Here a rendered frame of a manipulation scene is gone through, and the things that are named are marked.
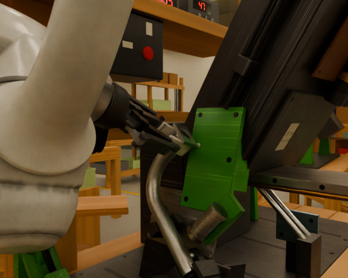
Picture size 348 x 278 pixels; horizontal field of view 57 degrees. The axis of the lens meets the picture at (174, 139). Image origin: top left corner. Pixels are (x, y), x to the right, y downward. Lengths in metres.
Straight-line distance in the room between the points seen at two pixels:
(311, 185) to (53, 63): 0.54
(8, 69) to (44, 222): 0.17
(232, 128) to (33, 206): 0.43
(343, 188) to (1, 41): 0.58
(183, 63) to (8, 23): 11.25
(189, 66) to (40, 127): 11.19
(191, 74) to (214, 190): 10.78
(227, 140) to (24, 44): 0.39
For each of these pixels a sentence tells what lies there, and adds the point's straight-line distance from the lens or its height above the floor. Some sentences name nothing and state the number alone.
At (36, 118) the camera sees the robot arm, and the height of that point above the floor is 1.25.
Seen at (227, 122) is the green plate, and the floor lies 1.24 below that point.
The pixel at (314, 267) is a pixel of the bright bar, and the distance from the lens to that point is 0.75.
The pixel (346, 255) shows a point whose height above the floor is 0.90.
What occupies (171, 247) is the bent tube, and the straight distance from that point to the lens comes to 0.63.
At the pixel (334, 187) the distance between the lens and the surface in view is 0.67.
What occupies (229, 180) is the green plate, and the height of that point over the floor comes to 1.14.
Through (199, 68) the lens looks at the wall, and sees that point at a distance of 11.22.
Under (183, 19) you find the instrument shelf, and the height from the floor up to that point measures 1.52.
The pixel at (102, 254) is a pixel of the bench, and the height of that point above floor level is 0.88.
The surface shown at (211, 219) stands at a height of 1.07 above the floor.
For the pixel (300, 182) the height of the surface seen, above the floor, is 1.12.
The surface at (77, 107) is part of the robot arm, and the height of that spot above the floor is 1.26.
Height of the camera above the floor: 1.25
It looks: 4 degrees down
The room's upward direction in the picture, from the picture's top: straight up
